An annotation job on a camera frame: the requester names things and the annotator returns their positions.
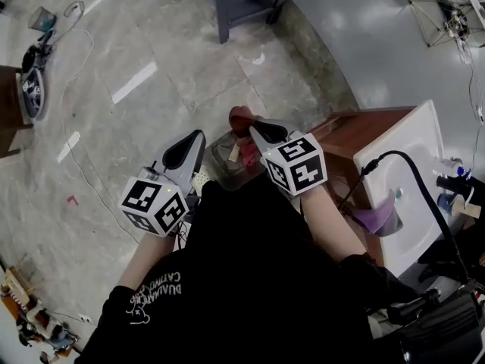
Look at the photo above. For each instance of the blue cup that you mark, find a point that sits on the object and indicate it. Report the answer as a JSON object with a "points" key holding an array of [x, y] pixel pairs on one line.
{"points": [[445, 203]]}

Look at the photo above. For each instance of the person's left forearm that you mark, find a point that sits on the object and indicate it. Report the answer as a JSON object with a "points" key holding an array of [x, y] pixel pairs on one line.
{"points": [[148, 260]]}

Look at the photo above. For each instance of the clear plastic container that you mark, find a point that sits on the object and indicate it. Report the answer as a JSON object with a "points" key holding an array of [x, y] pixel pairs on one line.
{"points": [[221, 154]]}

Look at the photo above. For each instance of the beige wooden block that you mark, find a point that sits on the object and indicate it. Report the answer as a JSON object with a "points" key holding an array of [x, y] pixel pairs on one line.
{"points": [[234, 153]]}

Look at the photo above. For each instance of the black backpack unit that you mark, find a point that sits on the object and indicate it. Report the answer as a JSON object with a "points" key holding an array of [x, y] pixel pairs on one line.
{"points": [[447, 324]]}

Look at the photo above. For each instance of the person's black printed shirt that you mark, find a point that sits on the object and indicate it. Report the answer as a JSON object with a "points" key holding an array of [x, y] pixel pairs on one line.
{"points": [[246, 279]]}

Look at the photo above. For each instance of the person's white clog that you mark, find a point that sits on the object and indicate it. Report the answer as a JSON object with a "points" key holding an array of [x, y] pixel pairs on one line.
{"points": [[200, 178]]}

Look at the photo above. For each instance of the black faucet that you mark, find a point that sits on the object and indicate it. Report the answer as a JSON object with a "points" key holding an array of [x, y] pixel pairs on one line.
{"points": [[451, 183]]}

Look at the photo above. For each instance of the brown vanity with white top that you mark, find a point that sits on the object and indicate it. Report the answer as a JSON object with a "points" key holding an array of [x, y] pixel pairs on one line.
{"points": [[9, 120]]}

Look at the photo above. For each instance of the white sink basin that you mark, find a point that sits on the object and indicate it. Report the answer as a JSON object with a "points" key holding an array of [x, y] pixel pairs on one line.
{"points": [[413, 139]]}

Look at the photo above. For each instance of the grey backpack rig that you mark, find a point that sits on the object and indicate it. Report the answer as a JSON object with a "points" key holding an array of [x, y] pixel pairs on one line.
{"points": [[32, 93]]}

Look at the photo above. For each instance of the white bottle with blue cap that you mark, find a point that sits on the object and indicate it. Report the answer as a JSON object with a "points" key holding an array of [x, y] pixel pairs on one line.
{"points": [[447, 163]]}

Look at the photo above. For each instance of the person's right forearm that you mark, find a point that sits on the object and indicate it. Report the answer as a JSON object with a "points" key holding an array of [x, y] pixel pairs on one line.
{"points": [[329, 230]]}

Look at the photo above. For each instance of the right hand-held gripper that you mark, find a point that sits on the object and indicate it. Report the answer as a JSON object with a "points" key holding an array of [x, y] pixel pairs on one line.
{"points": [[295, 165]]}

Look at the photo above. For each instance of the dark red cloth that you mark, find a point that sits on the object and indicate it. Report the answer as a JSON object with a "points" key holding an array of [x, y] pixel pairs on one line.
{"points": [[238, 121]]}

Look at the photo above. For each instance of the wooden vanity cabinet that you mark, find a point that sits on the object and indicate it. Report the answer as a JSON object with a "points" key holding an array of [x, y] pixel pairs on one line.
{"points": [[341, 135]]}

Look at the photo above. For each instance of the pink cloth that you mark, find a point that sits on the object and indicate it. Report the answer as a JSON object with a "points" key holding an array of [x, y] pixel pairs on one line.
{"points": [[250, 155]]}

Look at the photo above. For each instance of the purple grey cloth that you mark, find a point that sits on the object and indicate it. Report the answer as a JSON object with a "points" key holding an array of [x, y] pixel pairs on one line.
{"points": [[379, 216]]}

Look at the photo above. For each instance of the teal sink drain plug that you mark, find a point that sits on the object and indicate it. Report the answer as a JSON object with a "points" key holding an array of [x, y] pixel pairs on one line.
{"points": [[399, 193]]}

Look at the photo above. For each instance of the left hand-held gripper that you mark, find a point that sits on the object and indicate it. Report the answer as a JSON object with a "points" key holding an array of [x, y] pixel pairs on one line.
{"points": [[151, 207]]}

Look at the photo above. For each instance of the black and white gear pile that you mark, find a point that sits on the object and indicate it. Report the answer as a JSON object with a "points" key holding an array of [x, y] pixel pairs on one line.
{"points": [[456, 23]]}

